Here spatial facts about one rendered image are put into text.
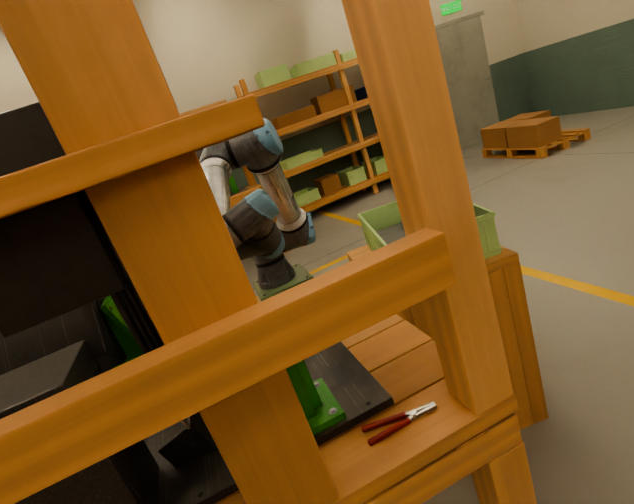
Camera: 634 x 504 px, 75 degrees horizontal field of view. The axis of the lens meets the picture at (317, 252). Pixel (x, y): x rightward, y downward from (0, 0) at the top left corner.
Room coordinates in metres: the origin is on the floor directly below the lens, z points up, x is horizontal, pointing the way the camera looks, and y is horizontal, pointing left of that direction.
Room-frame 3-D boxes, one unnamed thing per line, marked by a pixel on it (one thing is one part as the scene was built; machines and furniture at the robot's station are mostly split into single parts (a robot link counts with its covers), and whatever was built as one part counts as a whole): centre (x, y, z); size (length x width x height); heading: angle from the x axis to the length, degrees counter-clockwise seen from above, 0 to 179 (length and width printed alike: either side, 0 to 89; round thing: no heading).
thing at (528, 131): (5.88, -3.47, 0.22); 1.20 x 0.81 x 0.44; 10
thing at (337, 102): (6.72, -1.16, 1.12); 3.01 x 0.54 x 2.23; 105
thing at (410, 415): (0.68, -0.05, 0.89); 0.16 x 0.05 x 0.01; 97
